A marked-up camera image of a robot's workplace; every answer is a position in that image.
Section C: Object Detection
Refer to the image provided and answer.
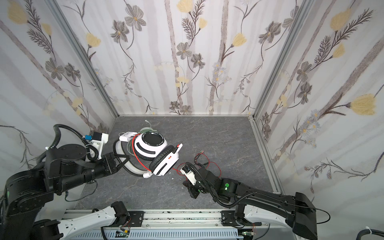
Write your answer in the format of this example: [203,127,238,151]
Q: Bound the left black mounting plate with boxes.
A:
[127,211,145,228]

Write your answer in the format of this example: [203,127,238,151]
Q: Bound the white slotted cable duct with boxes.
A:
[72,229,244,240]

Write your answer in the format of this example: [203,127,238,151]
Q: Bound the black mounting plate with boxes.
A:
[221,210,262,228]
[127,211,145,228]

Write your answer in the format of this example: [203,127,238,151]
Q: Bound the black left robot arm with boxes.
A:
[1,124,130,240]

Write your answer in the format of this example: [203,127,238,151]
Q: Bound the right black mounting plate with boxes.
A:
[221,210,262,228]

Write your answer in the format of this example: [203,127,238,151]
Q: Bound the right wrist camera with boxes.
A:
[180,166,197,186]

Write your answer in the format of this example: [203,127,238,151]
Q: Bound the green white headphones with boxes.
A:
[127,120,157,155]

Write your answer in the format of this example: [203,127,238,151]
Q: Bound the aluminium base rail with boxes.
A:
[62,208,304,232]

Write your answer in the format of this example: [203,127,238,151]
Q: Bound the red headphone cable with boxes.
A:
[131,133,222,178]

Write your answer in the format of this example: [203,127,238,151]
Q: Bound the black white headphones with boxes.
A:
[113,132,183,179]

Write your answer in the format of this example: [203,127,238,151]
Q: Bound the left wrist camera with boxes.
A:
[84,132,109,159]

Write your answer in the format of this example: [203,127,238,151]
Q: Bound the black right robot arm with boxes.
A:
[181,163,320,240]

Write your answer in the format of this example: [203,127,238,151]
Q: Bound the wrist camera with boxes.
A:
[180,166,197,186]
[84,132,109,159]

